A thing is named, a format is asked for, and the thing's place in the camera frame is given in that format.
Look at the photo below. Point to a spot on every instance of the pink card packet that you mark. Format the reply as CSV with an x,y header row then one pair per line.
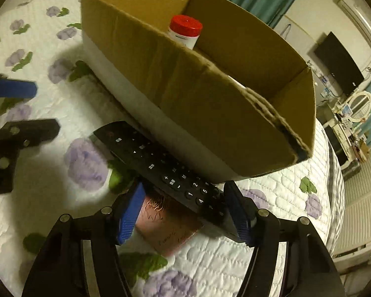
x,y
167,225

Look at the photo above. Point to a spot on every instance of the red-capped white bottle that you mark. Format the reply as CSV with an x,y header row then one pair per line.
x,y
185,26

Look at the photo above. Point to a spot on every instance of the black wall television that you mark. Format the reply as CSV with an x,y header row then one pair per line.
x,y
340,63

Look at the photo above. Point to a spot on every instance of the white air conditioner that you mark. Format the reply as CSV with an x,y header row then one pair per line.
x,y
358,18

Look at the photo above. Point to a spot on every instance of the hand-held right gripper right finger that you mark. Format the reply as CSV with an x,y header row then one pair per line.
x,y
238,216

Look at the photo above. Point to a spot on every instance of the brown cardboard box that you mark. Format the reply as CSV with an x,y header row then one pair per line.
x,y
204,105

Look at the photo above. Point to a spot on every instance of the black remote control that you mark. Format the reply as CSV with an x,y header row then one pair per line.
x,y
160,167

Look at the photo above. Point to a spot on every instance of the white louvred wardrobe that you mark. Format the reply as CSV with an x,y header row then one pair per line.
x,y
364,216

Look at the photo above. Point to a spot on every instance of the white floral quilt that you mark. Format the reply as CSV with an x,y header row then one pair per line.
x,y
80,99

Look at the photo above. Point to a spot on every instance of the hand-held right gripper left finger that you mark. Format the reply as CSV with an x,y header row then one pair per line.
x,y
131,213

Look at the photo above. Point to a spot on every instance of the white oval mirror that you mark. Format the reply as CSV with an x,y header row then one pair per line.
x,y
358,102

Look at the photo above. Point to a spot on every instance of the white dressing table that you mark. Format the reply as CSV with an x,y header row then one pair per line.
x,y
343,142

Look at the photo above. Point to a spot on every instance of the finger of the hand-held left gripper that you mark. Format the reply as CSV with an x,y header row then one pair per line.
x,y
15,88
34,130

